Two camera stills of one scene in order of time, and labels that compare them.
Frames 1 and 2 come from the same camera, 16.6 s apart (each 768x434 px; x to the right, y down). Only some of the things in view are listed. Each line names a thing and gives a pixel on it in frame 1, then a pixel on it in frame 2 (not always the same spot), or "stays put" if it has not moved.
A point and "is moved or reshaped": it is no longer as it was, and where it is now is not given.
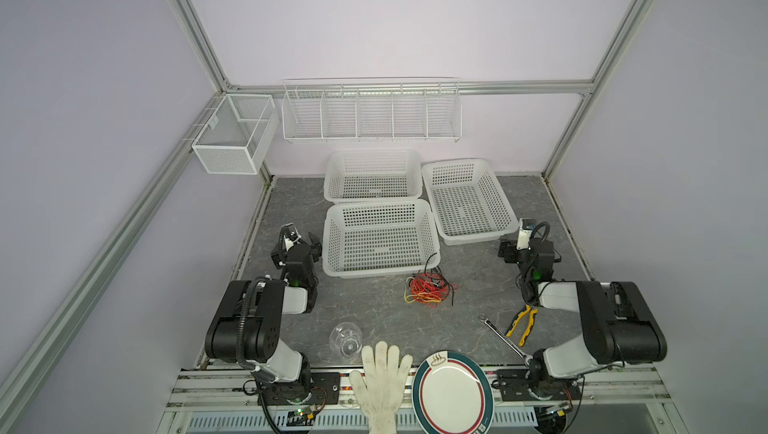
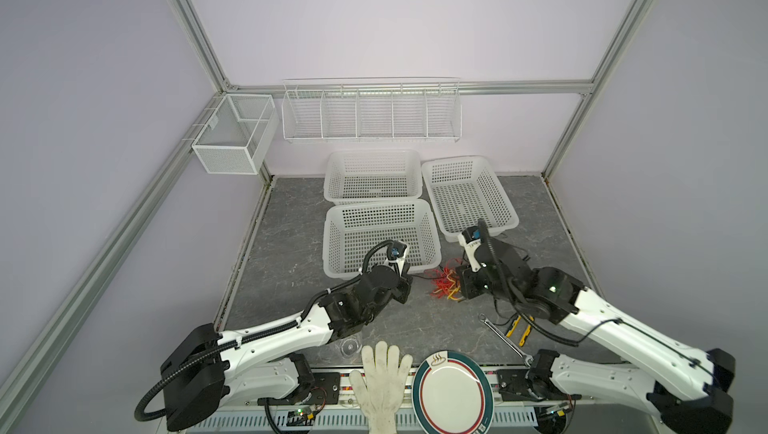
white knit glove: [382, 388] stays put
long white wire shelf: [384, 109] stays put
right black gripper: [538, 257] to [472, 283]
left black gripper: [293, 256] to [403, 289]
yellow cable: [421, 296] is moved or reshaped
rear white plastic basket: [373, 175] stays put
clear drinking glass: [345, 340] stays put
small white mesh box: [236, 138] stays put
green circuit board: [301, 417] stays put
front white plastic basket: [378, 238] stays put
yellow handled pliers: [528, 327] stays put
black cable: [438, 274] is moved or reshaped
